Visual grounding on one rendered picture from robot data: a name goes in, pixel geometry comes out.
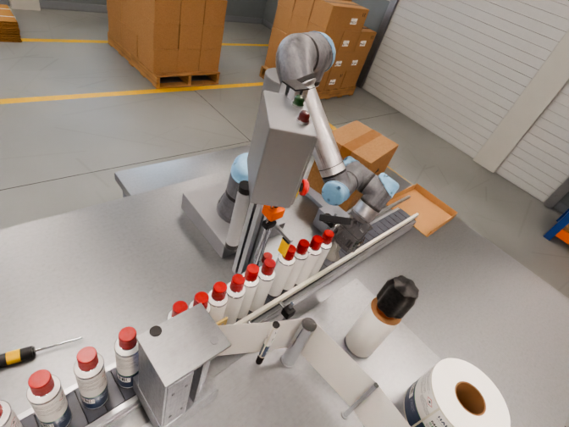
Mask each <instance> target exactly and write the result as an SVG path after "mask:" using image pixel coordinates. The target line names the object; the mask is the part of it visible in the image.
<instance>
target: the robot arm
mask: <svg viewBox="0 0 569 427"><path fill-rule="evenodd" d="M335 55H336V51H335V47H334V43H333V41H332V40H331V38H330V37H329V36H328V35H326V34H325V33H322V32H318V31H309V32H304V33H293V34H291V35H288V36H287V37H286V38H285V39H283V40H282V42H281V43H280V44H279V46H278V49H277V52H276V61H275V63H276V70H277V74H278V77H279V82H280V85H281V83H282V80H298V81H299V82H300V83H302V84H303V85H305V86H307V87H308V88H309V91H308V93H307V99H306V101H305V103H306V105H307V109H308V112H309V114H310V116H311V119H312V123H313V125H314V128H315V131H316V133H317V136H318V140H317V143H316V145H315V147H314V150H313V152H312V155H313V157H314V159H315V162H316V164H317V167H318V170H319V172H320V175H321V176H322V178H323V183H324V186H323V188H322V197H323V200H324V201H325V202H326V203H328V204H330V205H333V206H338V205H340V204H341V203H343V202H344V201H346V200H347V199H348V198H349V197H350V195H351V194H352V193H353V192H354V191H355V190H358V191H359V192H360V193H362V194H363V196H362V197H361V199H360V200H359V201H358V202H357V203H356V205H355V206H354V207H353V209H354V210H353V209H352V210H351V211H350V214H351V215H352V216H353V217H354V218H353V219H351V218H346V217H339V216H333V215H331V214H329V213H325V214H320V215H319V221H323V222H324V223H325V224H329V223H334V224H340V225H339V226H337V227H336V228H335V229H334V231H333V232H334V237H333V239H332V241H331V242H332V247H331V249H330V251H329V253H328V255H327V257H326V259H328V260H329V261H331V262H334V261H335V262H338V261H339V260H340V255H339V250H340V249H341V248H342V249H344V250H345V251H346V252H354V251H355V250H356V249H357V248H358V247H359V246H360V245H361V244H362V243H363V242H364V240H365V237H364V236H365V235H366V234H367V233H368V231H369V230H371V229H372V228H373V227H372V226H371V225H370V224H369V222H372V221H373V219H374V218H375V217H376V216H377V215H378V213H379V212H380V211H381V210H382V208H383V207H384V206H385V205H386V203H387V202H388V201H389V200H390V199H391V198H392V197H393V196H394V194H395V193H396V192H397V190H398V189H399V184H398V183H397V182H396V181H395V180H393V179H392V178H390V177H389V176H388V175H387V174H385V173H381V174H380V175H376V174H374V173H373V172H372V171H371V170H369V169H368V168H366V167H365V166H364V165H363V164H361V163H360V162H359V161H358V160H355V159H354V158H353V157H351V156H348V157H346V158H345V159H344V160H343V159H342V157H341V155H340V151H339V148H338V146H337V144H336V141H335V139H334V135H333V133H332V130H331V128H330V126H329V122H328V120H327V117H326V114H325V112H324V110H323V106H322V104H321V101H320V99H319V96H318V93H317V90H316V88H315V87H317V86H319V84H320V81H321V79H322V78H323V74H324V72H325V71H327V70H329V69H330V68H331V66H332V65H333V63H334V61H335ZM247 157H248V152H246V153H242V154H241V155H239V156H238V157H236V159H235V161H234V162H233V164H232V166H231V170H230V175H229V181H228V184H227V187H226V191H225V192H224V194H223V195H222V196H221V197H220V198H219V200H218V203H217V207H216V210H217V213H218V216H219V217H220V218H221V219H222V220H224V221H225V222H227V223H229V224H230V221H231V218H232V213H233V210H234V206H235V199H236V196H237V191H238V185H239V183H240V181H242V180H248V171H247ZM357 222H358V223H357ZM363 237H364V240H363V239H362V238H363Z"/></svg>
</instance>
